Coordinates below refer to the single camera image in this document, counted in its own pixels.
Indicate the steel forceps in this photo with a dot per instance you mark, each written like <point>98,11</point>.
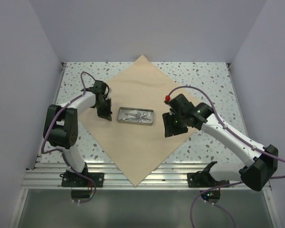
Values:
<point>133,115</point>
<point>145,117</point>

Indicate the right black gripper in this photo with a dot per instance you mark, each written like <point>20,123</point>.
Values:
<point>170,129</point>

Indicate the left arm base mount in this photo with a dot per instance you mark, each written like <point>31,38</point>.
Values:
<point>84,179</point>

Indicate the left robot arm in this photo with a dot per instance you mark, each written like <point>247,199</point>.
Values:
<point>61,125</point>

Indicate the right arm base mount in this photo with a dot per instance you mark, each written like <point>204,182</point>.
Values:
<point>203,179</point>

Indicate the beige cloth mat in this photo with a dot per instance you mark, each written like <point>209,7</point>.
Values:
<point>136,149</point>

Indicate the metal instrument tray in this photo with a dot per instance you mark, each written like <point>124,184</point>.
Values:
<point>122,118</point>

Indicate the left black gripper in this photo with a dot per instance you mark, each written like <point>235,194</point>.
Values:
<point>106,114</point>

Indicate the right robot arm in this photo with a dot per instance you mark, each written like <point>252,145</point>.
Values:
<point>258,161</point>

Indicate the aluminium rail frame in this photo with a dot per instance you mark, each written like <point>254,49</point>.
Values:
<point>163,198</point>

